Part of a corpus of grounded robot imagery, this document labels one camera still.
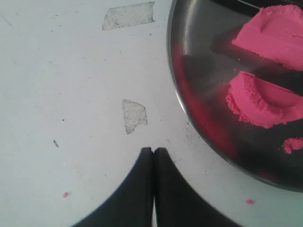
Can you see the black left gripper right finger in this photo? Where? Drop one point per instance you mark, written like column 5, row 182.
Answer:
column 177, row 204

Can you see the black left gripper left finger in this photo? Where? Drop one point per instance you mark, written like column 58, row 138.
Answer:
column 131, row 204

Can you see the pink dough half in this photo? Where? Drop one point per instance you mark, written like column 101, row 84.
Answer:
column 262, row 103

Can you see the pink dough lump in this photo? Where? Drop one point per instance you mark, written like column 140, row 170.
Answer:
column 275, row 33

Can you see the clear tape piece lower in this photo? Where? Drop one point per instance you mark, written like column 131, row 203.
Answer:
column 134, row 115

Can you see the clear tape piece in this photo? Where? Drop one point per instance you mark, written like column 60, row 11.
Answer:
column 134, row 115
column 130, row 15

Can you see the pink crumb front left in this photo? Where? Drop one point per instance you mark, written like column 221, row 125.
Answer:
column 291, row 144

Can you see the round steel plate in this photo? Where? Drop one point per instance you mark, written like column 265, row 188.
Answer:
column 203, row 61

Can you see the clear tape piece upper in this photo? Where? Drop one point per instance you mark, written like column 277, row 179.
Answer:
column 130, row 15

